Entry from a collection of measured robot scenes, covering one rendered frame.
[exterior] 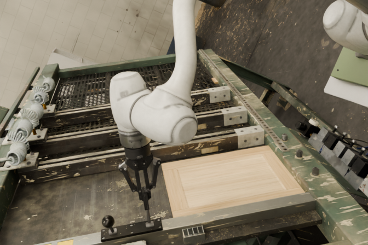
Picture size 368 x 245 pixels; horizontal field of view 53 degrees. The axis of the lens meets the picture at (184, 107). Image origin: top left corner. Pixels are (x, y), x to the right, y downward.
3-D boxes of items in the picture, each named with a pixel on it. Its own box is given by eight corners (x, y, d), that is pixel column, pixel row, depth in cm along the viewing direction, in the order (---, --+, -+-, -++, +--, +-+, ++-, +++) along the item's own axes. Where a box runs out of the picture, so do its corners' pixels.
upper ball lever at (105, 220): (120, 238, 119) (114, 224, 108) (108, 240, 118) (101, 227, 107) (119, 226, 121) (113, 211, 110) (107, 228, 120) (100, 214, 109)
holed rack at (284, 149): (289, 151, 153) (289, 150, 152) (283, 152, 152) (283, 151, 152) (202, 49, 301) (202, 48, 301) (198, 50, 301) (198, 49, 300)
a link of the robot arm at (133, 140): (150, 129, 100) (153, 148, 103) (148, 115, 109) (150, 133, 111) (117, 134, 99) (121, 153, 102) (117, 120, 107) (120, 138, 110)
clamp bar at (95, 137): (248, 123, 188) (248, 80, 178) (7, 163, 173) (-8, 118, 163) (242, 115, 197) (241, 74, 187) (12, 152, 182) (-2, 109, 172)
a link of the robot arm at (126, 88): (107, 126, 104) (133, 141, 95) (97, 74, 98) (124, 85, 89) (138, 112, 111) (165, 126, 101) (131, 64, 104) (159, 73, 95)
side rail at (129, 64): (200, 65, 298) (199, 53, 293) (61, 85, 284) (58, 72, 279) (197, 63, 305) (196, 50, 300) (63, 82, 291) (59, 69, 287)
